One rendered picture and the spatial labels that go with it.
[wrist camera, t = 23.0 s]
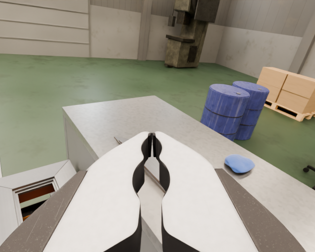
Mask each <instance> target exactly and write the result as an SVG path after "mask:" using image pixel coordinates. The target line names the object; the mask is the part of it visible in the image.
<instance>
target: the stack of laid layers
mask: <svg viewBox="0 0 315 252"><path fill-rule="evenodd" d="M50 185H53V188H54V191H55V192H56V191H57V190H59V186H58V184H57V181H56V179H55V177H54V176H53V177H50V178H47V179H44V180H40V181H37V182H34V183H30V184H27V185H24V186H21V187H17V188H14V189H12V194H13V199H14V205H15V211H16V216H17V222H18V226H19V225H20V224H21V223H22V222H23V217H22V212H21V207H20V202H19V197H18V196H19V195H22V194H25V193H28V192H32V191H35V190H38V189H41V188H44V187H47V186H50Z"/></svg>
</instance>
